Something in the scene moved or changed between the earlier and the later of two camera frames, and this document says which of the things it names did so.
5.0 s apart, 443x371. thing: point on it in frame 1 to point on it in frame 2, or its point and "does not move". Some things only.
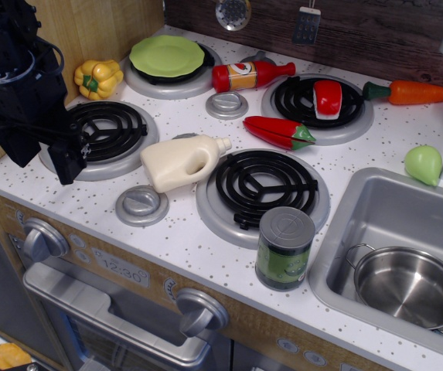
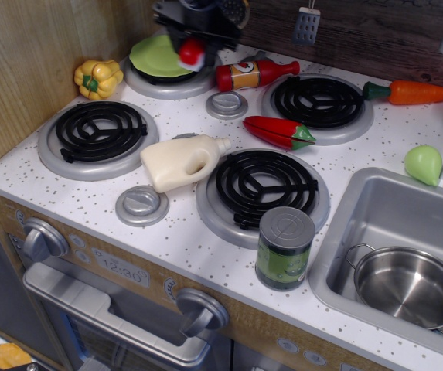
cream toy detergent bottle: x=179 y=161 does not move
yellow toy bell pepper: x=97 y=79 does not move
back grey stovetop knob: x=226 y=105 does not move
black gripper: x=28 y=114 to x=202 y=19
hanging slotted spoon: x=233 y=15 does not move
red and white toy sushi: x=328 y=98 to x=192 y=54
